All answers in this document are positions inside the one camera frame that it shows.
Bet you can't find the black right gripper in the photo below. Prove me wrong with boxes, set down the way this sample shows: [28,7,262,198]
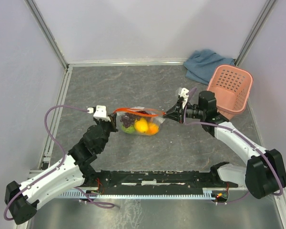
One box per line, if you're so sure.
[163,99,205,124]

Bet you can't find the dark red grapes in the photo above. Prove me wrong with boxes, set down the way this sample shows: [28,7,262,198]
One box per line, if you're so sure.
[119,111,148,128]

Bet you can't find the green bumpy fruit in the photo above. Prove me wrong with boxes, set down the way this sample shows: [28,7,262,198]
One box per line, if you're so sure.
[121,125,136,134]

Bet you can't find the orange mango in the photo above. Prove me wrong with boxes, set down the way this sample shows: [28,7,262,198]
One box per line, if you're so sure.
[146,123,159,135]

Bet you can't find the yellow mango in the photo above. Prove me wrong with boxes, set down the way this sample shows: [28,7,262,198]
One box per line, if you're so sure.
[134,117,148,133]

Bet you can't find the clear zip top bag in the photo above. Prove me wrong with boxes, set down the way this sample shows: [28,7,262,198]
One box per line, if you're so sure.
[114,106,165,136]

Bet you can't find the pink plastic basket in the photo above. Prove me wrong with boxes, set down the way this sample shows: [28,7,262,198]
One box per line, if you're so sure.
[207,64,253,120]

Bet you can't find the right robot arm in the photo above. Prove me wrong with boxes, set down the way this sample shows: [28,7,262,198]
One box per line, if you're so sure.
[163,88,286,199]

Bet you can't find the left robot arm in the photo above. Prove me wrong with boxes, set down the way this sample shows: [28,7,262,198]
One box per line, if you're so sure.
[4,114,118,225]

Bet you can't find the blue cloth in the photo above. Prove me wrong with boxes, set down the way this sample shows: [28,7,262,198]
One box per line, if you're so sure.
[184,49,235,85]

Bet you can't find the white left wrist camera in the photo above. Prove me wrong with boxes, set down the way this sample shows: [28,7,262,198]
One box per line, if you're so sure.
[87,105,110,122]

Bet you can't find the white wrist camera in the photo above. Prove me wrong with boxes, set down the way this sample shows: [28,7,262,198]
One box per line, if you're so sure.
[177,87,189,109]
[87,105,110,122]

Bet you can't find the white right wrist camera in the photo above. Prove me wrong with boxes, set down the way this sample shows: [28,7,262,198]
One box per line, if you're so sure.
[177,87,189,109]

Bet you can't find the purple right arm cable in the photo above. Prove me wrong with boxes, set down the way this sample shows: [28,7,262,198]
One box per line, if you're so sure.
[183,86,284,205]

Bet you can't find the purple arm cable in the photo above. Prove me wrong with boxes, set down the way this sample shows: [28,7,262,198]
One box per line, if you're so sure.
[183,86,284,205]
[3,105,120,220]

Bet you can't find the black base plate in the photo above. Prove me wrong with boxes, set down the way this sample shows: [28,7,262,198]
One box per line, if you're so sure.
[80,170,238,194]

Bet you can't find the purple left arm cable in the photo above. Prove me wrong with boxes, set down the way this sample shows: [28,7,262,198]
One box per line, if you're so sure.
[3,105,120,220]

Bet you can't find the light blue cable duct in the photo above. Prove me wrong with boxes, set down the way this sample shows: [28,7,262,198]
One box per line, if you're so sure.
[58,188,224,200]

